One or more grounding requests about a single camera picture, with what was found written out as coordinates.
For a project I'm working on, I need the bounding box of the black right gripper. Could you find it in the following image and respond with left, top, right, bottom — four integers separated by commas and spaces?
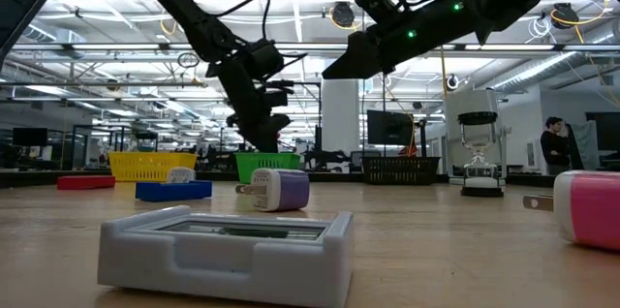
322, 5, 450, 80

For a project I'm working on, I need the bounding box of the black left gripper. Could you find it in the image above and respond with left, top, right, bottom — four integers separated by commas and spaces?
207, 55, 292, 153

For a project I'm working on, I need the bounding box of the purple white USB charger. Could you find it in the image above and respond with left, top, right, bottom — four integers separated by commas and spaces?
234, 168, 312, 214

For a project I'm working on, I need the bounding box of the blue digital thermometer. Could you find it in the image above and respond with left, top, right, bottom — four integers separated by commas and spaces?
135, 180, 214, 204

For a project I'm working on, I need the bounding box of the blue sand hourglass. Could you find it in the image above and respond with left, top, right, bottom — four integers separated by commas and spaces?
135, 132, 159, 155

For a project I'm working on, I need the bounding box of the white sand hourglass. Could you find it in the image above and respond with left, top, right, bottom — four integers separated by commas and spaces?
456, 110, 506, 199

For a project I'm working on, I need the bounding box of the red digital thermometer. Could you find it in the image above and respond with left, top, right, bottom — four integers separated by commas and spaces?
55, 175, 117, 192

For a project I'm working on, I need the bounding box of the pink white USB charger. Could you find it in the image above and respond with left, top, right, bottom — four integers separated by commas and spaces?
521, 169, 620, 253

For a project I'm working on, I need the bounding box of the green plastic basket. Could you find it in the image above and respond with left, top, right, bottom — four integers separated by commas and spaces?
234, 152, 302, 186

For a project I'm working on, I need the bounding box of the white structural column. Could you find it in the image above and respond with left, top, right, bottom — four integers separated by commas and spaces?
321, 78, 361, 155

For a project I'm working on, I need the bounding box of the black monitor on stand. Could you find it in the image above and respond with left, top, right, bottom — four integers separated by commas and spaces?
365, 109, 417, 148

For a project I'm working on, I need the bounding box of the blue white USB charger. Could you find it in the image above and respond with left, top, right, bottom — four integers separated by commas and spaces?
166, 167, 198, 185

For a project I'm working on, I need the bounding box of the black plastic basket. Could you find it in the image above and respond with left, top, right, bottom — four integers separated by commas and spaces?
360, 155, 443, 187

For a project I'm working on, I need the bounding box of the yellow plastic basket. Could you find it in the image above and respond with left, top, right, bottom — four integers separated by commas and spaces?
108, 152, 199, 184

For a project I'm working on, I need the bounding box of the white plastic tray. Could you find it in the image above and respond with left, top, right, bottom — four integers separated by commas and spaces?
96, 204, 356, 308

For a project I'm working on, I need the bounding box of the long ceiling light bar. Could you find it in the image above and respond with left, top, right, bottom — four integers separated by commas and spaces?
9, 42, 620, 54

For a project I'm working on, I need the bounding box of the person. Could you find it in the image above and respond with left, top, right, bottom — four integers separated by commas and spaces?
540, 116, 573, 176

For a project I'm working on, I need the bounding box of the small black monitor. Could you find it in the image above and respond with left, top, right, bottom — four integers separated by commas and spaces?
12, 127, 49, 148

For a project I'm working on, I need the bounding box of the large black monitor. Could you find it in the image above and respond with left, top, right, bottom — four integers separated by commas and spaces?
584, 112, 620, 153

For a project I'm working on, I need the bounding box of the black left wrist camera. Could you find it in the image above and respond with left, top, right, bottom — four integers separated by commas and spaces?
263, 78, 297, 108

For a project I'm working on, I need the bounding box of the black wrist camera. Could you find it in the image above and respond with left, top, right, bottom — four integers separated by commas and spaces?
263, 78, 297, 108
355, 0, 406, 26

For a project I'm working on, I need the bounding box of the black hanging cable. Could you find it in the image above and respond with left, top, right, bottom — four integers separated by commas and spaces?
359, 0, 366, 155
380, 75, 388, 155

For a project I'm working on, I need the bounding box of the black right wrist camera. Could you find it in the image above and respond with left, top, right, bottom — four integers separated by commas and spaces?
355, 0, 406, 26

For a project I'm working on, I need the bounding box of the yellow hanging cable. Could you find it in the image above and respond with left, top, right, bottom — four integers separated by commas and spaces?
437, 45, 450, 102

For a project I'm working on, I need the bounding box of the black aluminium table frame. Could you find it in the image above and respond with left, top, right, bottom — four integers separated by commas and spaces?
0, 168, 620, 189

